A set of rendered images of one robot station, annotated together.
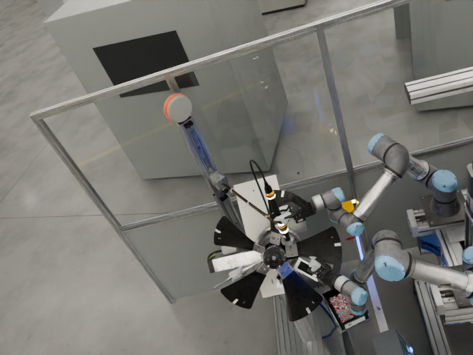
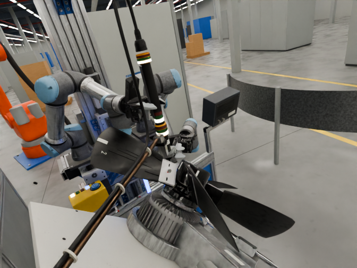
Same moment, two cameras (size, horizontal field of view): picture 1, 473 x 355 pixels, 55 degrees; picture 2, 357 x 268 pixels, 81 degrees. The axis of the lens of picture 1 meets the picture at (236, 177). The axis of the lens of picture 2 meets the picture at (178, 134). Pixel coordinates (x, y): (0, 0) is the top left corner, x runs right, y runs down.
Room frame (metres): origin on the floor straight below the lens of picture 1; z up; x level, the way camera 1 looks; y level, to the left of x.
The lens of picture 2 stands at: (2.06, 0.40, 1.69)
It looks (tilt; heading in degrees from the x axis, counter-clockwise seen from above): 26 degrees down; 223
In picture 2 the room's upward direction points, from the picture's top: 12 degrees counter-clockwise
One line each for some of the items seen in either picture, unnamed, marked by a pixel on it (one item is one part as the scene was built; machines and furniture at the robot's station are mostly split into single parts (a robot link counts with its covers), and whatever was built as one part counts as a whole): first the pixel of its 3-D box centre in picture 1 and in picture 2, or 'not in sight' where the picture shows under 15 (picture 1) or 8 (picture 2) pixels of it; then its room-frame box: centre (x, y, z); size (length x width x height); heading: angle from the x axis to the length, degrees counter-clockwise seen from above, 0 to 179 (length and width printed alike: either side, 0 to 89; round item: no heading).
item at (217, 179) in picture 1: (218, 180); not in sight; (2.18, 0.11, 1.37); 0.10 x 0.07 x 0.08; 21
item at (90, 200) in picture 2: (352, 215); (90, 199); (1.79, -0.53, 1.02); 0.16 x 0.10 x 0.11; 166
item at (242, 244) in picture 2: (236, 274); (245, 245); (1.68, 0.22, 1.08); 0.07 x 0.04 x 0.06; 86
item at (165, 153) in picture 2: (284, 233); (163, 143); (1.60, -0.11, 1.32); 0.09 x 0.07 x 0.10; 21
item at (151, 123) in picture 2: not in sight; (144, 122); (1.09, -0.83, 1.09); 0.15 x 0.15 x 0.10
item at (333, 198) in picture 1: (332, 197); (113, 103); (1.57, -0.39, 1.45); 0.11 x 0.08 x 0.09; 86
